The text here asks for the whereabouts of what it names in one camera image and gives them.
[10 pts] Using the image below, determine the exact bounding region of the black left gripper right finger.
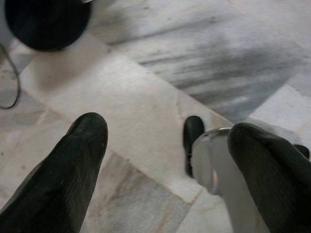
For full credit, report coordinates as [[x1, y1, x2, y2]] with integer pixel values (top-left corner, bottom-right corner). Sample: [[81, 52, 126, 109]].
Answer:
[[227, 122, 311, 233]]

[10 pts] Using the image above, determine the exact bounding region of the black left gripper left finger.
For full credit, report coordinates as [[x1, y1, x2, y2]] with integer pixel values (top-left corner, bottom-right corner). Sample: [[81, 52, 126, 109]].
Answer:
[[0, 112, 109, 233]]

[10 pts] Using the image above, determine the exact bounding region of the dark round container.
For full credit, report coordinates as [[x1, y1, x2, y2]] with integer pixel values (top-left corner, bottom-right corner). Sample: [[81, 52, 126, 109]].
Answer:
[[4, 0, 93, 52]]

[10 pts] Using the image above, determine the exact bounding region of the thin dark cable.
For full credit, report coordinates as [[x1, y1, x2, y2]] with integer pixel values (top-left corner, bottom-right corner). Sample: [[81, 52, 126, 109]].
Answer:
[[0, 43, 20, 109]]

